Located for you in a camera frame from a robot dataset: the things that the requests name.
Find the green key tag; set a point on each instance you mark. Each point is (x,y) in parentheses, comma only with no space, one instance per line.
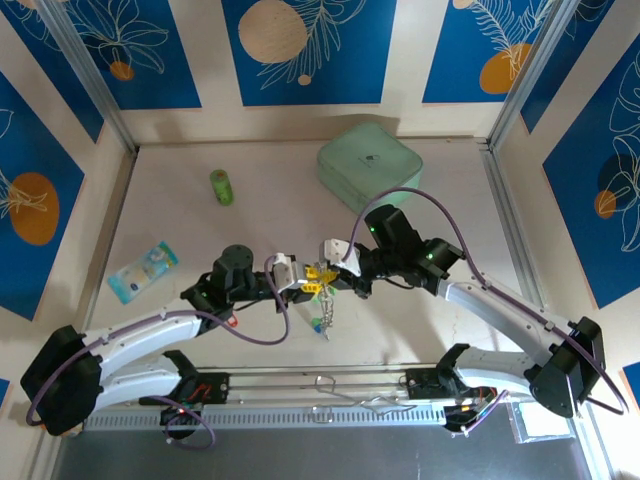
(315,300)

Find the large metal keyring disc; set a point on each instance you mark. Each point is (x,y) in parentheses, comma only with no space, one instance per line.
(326,310)

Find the red key tag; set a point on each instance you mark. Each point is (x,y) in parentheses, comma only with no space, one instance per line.
(233,320)

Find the blue key tag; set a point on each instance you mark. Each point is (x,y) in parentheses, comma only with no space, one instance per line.
(316,330)

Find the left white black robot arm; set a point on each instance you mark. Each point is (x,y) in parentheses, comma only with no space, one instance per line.
(150,330)

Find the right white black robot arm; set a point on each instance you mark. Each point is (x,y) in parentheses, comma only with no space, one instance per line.
(490,310)

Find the green bottle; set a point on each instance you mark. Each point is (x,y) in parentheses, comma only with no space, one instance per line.
(222,187)

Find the mint green zip case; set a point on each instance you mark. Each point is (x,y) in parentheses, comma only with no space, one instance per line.
(370,160)

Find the blue tissue packet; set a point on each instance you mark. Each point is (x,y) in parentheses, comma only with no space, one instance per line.
(135,280)

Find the clear plastic bag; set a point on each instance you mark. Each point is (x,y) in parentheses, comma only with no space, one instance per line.
(542,422)

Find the aluminium extrusion rail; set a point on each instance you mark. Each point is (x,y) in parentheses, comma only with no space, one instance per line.
(280,382)

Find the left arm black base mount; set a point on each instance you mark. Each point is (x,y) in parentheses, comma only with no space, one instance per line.
(215,387)

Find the aluminium side rail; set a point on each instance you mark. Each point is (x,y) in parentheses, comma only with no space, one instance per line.
(102,260)
(505,200)

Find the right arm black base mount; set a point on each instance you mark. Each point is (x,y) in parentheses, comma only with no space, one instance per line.
(420,385)

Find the aluminium upright post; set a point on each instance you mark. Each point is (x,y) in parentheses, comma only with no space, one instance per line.
(532,75)
(92,75)

